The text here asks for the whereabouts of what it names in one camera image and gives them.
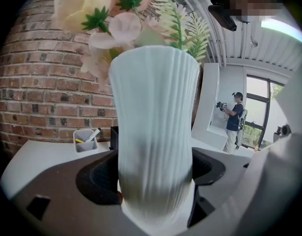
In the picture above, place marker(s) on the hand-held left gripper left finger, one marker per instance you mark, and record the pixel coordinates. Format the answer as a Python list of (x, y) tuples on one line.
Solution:
[(67, 193)]

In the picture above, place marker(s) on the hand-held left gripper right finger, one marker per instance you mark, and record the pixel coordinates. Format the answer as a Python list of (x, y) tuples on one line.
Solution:
[(234, 220)]

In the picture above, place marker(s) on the white ribbed vase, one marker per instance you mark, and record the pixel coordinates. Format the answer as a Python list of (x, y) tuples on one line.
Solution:
[(153, 107)]

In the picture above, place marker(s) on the pink and cream artificial flowers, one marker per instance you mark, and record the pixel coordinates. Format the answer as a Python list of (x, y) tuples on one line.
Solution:
[(77, 4)]

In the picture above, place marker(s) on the white table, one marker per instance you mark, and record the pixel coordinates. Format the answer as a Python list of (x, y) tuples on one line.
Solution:
[(42, 154)]

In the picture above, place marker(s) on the grey pen holder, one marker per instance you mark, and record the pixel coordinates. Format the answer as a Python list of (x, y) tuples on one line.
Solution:
[(85, 147)]

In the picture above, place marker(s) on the yellow pencil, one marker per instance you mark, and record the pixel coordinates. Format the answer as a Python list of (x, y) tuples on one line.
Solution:
[(79, 140)]

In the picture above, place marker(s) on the white marker pen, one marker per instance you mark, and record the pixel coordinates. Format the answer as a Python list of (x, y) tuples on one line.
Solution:
[(93, 134)]

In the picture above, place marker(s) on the black box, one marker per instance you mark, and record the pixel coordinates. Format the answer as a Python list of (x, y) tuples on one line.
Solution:
[(114, 138)]

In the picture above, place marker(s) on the small black device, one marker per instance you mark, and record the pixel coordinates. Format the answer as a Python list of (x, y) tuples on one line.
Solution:
[(283, 129)]

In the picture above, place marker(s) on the black-framed window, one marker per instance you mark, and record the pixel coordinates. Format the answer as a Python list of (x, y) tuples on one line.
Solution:
[(256, 102)]

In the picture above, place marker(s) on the white cabinet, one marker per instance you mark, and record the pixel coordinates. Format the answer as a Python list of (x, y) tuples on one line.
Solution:
[(207, 95)]

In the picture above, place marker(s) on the ceiling spot lamp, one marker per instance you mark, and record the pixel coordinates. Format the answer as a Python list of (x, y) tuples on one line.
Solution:
[(254, 43)]

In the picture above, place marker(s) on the black head-mounted camera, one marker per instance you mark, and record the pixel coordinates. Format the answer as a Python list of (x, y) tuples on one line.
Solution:
[(222, 15)]

